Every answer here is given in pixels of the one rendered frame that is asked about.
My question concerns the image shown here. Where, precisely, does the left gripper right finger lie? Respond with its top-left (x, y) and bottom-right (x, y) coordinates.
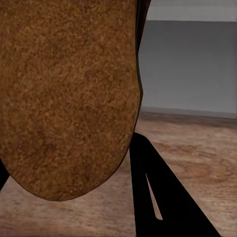
top-left (129, 132), bottom-right (221, 237)

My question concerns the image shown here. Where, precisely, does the sandal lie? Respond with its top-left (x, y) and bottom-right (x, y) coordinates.
top-left (0, 0), bottom-right (151, 202)

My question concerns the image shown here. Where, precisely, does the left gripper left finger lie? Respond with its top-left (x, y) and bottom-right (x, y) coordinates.
top-left (0, 159), bottom-right (10, 191)

